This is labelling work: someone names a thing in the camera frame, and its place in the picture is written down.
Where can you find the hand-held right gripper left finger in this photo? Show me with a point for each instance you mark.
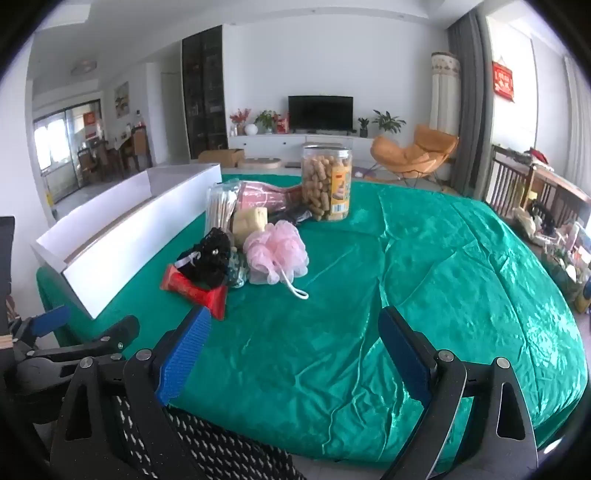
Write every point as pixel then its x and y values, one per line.
pixel 184 355

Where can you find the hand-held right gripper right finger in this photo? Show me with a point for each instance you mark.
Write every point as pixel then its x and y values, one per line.
pixel 406 364

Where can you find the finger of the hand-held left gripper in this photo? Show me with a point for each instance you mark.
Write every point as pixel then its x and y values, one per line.
pixel 51 321
pixel 115 332

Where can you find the red snack packet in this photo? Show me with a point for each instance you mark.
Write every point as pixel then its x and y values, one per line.
pixel 184 286

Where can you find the black lace cloth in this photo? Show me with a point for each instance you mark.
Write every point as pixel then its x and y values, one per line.
pixel 207 258

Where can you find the long white box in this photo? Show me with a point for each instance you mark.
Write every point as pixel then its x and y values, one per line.
pixel 138 221

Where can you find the pink bath pouf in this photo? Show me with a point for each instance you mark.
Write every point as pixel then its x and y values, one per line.
pixel 272 249

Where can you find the pink cloth packet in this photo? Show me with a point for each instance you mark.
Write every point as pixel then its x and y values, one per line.
pixel 263 198

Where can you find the green tablecloth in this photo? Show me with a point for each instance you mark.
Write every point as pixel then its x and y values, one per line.
pixel 346 323

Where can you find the black white patterned clothing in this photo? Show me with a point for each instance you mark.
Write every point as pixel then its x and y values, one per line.
pixel 221 443

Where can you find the green patterned cloth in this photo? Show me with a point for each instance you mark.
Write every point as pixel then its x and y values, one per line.
pixel 238 272

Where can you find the yellow sponge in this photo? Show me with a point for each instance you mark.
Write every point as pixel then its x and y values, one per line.
pixel 249 221

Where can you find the cotton swab pack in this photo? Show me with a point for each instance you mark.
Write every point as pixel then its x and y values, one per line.
pixel 219 207

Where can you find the wooden dining table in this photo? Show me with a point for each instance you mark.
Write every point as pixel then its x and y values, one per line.
pixel 99 154

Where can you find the glass balcony door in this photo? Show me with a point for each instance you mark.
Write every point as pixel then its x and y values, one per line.
pixel 60 147

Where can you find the black plastic packet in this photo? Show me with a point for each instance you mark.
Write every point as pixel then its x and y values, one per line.
pixel 295 214

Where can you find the wooden dining chair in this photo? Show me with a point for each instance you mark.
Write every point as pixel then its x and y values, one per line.
pixel 141 145

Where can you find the pile of small household goods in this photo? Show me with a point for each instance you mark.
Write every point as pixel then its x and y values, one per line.
pixel 563 249

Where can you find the clear peanut jar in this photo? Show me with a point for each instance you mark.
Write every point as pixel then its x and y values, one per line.
pixel 323 184

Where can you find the cardboard box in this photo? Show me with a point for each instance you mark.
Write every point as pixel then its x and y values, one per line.
pixel 221 158

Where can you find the dark wooden bench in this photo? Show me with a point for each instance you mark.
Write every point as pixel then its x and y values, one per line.
pixel 508 180

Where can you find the orange lounge chair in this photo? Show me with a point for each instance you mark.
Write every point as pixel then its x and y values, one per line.
pixel 406 152

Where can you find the white round vase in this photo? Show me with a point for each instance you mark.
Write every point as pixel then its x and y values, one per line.
pixel 250 129

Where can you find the white television cabinet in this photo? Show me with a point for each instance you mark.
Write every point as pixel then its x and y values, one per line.
pixel 286 143

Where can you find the small plant in dark pot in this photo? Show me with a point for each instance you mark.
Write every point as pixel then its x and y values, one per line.
pixel 363 128

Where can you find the red flower bouquet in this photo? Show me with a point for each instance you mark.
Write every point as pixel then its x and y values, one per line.
pixel 240 117

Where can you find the large leafy potted plant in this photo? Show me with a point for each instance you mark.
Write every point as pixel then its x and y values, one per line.
pixel 388 121

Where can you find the red cloth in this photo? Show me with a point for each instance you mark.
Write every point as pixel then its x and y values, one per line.
pixel 539 156

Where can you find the green potted plant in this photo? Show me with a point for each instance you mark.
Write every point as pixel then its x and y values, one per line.
pixel 267 120

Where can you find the red gift box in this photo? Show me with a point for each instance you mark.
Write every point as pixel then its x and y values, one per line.
pixel 282 124

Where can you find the round ceiling light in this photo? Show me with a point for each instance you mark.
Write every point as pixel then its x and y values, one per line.
pixel 84 68

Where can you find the flat screen television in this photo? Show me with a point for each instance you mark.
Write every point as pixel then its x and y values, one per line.
pixel 321 113

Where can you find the covered standing air conditioner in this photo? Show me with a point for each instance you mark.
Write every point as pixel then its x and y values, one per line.
pixel 443 92

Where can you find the grey curtain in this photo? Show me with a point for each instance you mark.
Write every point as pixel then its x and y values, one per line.
pixel 466 92

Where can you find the white sheer curtain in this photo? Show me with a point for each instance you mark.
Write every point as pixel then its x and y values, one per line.
pixel 579 106

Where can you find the framed wall picture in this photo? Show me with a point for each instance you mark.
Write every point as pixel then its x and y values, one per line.
pixel 121 99

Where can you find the red wall hanging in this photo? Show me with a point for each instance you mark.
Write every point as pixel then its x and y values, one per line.
pixel 503 81

